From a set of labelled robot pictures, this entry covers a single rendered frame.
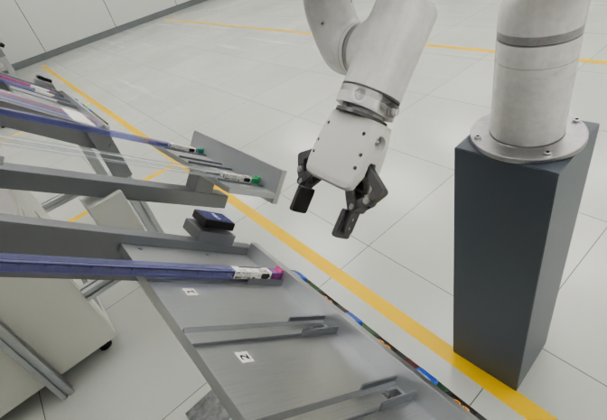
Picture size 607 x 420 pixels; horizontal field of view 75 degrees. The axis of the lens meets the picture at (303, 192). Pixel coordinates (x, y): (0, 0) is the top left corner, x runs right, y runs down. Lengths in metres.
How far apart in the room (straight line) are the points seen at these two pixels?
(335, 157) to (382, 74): 0.12
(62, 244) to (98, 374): 1.17
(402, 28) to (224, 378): 0.44
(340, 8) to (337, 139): 0.19
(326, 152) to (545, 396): 0.94
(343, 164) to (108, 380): 1.27
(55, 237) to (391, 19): 0.46
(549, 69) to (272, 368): 0.58
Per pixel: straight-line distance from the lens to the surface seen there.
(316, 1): 0.58
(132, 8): 8.24
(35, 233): 0.50
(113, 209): 0.75
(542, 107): 0.75
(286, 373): 0.38
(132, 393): 1.53
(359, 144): 0.52
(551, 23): 0.70
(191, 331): 0.39
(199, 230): 0.56
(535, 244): 0.86
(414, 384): 0.45
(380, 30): 0.55
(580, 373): 1.35
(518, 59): 0.72
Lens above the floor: 1.13
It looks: 35 degrees down
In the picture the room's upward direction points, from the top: 15 degrees counter-clockwise
